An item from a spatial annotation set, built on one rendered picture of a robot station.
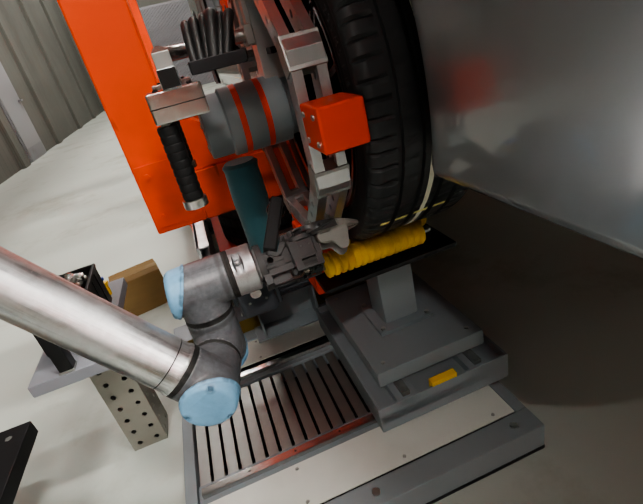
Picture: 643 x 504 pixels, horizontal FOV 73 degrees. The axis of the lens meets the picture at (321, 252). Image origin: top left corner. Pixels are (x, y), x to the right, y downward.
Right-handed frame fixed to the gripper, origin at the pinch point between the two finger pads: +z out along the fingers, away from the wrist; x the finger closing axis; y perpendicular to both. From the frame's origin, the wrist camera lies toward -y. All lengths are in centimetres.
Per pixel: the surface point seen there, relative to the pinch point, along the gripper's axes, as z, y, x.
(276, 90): -4.6, -28.8, 7.0
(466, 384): 19, 39, -33
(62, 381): -67, 4, -25
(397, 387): 2.9, 32.9, -32.7
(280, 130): -6.0, -23.2, 1.8
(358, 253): 2.4, 3.2, -12.8
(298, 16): -1.9, -24.6, 27.1
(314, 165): -6.0, -6.1, 14.4
